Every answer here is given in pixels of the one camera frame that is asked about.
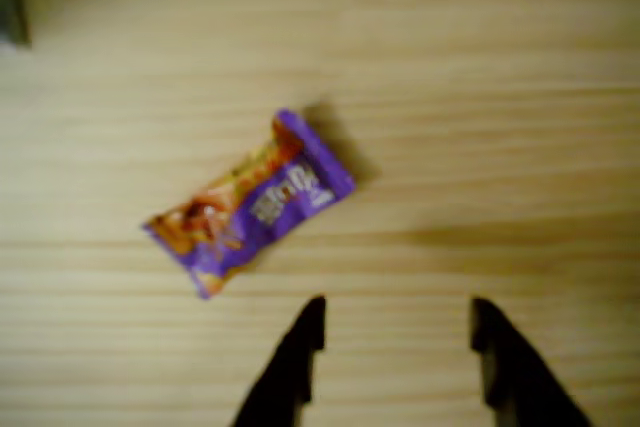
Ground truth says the purple orange candy wrapper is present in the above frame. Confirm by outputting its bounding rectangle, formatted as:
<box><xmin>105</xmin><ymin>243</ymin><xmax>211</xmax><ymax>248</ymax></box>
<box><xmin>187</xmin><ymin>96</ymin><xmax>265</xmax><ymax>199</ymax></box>
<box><xmin>142</xmin><ymin>107</ymin><xmax>357</xmax><ymax>301</ymax></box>

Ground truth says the metal table clamp bracket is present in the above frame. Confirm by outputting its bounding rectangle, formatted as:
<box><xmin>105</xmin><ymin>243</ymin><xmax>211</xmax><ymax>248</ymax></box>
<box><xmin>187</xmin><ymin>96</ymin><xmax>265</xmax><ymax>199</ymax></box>
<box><xmin>0</xmin><ymin>0</ymin><xmax>34</xmax><ymax>48</ymax></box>

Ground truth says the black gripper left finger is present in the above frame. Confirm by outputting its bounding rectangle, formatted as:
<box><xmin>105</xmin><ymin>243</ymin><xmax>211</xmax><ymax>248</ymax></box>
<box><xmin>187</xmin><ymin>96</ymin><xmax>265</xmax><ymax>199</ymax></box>
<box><xmin>234</xmin><ymin>295</ymin><xmax>327</xmax><ymax>427</ymax></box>

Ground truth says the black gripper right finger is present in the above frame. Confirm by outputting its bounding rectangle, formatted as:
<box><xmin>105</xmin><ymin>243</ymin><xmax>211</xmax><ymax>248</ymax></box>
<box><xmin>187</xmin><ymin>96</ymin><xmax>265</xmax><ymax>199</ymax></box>
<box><xmin>469</xmin><ymin>296</ymin><xmax>596</xmax><ymax>427</ymax></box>

